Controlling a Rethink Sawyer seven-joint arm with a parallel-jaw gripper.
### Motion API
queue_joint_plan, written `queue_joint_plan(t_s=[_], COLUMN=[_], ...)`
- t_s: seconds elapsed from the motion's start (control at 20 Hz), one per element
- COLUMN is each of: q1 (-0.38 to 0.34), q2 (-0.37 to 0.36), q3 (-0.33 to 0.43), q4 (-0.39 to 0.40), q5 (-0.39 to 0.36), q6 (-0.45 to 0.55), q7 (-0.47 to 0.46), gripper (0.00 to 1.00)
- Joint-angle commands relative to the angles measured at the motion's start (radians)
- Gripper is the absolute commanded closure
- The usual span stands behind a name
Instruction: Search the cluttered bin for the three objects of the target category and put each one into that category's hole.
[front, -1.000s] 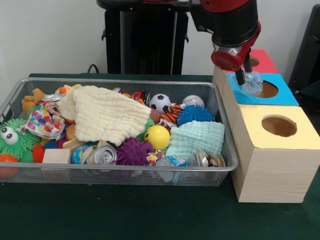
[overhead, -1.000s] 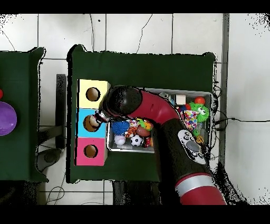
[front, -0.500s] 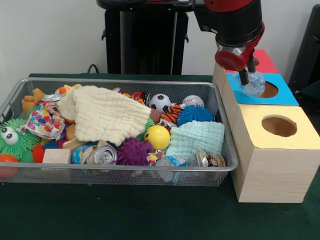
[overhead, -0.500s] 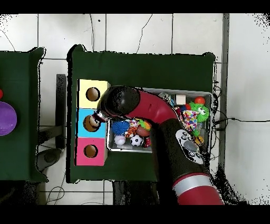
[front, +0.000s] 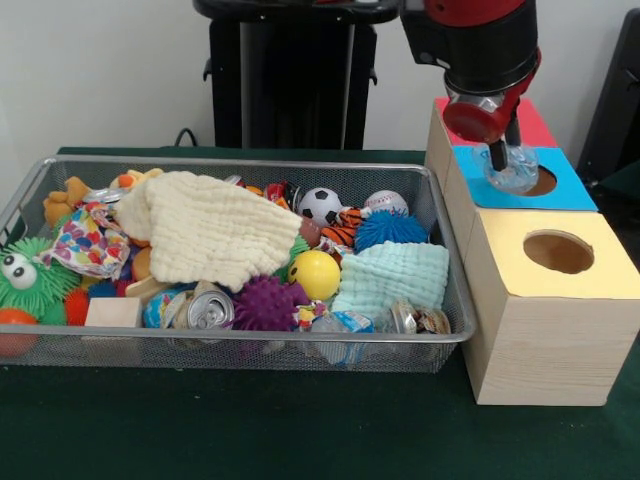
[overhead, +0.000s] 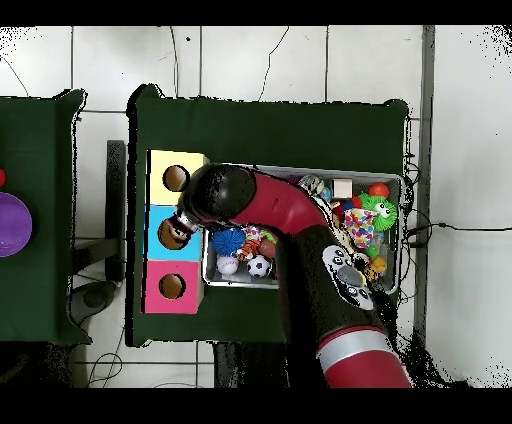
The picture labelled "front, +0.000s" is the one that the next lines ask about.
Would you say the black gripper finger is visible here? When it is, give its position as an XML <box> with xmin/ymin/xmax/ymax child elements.
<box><xmin>488</xmin><ymin>139</ymin><xmax>509</xmax><ymax>173</ymax></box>
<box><xmin>504</xmin><ymin>110</ymin><xmax>524</xmax><ymax>147</ymax></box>

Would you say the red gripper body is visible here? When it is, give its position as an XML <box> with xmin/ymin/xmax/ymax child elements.
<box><xmin>443</xmin><ymin>74</ymin><xmax>533</xmax><ymax>145</ymax></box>

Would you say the cream waffle cloth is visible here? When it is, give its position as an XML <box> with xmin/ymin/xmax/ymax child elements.
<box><xmin>113</xmin><ymin>170</ymin><xmax>303</xmax><ymax>294</ymax></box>

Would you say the wooden box with three holes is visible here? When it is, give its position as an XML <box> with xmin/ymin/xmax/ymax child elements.
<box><xmin>424</xmin><ymin>97</ymin><xmax>640</xmax><ymax>407</ymax></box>

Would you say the black upright panel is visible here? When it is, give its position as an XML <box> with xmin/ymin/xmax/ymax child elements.
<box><xmin>574</xmin><ymin>7</ymin><xmax>640</xmax><ymax>186</ymax></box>

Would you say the dark green table cloth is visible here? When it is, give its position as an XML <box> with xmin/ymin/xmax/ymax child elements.
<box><xmin>0</xmin><ymin>146</ymin><xmax>640</xmax><ymax>480</ymax></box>
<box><xmin>594</xmin><ymin>160</ymin><xmax>640</xmax><ymax>201</ymax></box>

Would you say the small white baseball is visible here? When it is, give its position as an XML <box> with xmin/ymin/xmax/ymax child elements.
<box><xmin>363</xmin><ymin>190</ymin><xmax>410</xmax><ymax>217</ymax></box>

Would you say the blue spiky rubber ball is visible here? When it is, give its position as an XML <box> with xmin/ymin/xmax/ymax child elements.
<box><xmin>353</xmin><ymin>209</ymin><xmax>431</xmax><ymax>251</ymax></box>

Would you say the light blue waffle cloth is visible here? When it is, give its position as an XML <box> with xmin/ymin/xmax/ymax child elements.
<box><xmin>331</xmin><ymin>241</ymin><xmax>450</xmax><ymax>319</ymax></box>

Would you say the small soccer ball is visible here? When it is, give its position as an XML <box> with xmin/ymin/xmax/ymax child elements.
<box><xmin>298</xmin><ymin>187</ymin><xmax>345</xmax><ymax>226</ymax></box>

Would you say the yellow smiley face ball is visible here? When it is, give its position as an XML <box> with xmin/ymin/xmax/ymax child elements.
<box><xmin>287</xmin><ymin>249</ymin><xmax>342</xmax><ymax>301</ymax></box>

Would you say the purple spiky ball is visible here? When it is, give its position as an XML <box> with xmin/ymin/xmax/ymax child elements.
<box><xmin>232</xmin><ymin>274</ymin><xmax>311</xmax><ymax>332</ymax></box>

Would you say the silver drinks can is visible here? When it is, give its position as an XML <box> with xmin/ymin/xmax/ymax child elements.
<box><xmin>187</xmin><ymin>289</ymin><xmax>236</xmax><ymax>332</ymax></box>

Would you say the green spiky googly-eyed toy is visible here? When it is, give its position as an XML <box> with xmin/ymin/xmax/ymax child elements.
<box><xmin>0</xmin><ymin>237</ymin><xmax>69</xmax><ymax>326</ymax></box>

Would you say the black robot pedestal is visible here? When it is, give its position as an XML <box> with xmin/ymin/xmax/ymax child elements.
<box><xmin>192</xmin><ymin>0</ymin><xmax>405</xmax><ymax>150</ymax></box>

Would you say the shallow wire mesh bin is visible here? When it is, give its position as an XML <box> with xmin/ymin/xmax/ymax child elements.
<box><xmin>0</xmin><ymin>154</ymin><xmax>477</xmax><ymax>374</ymax></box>

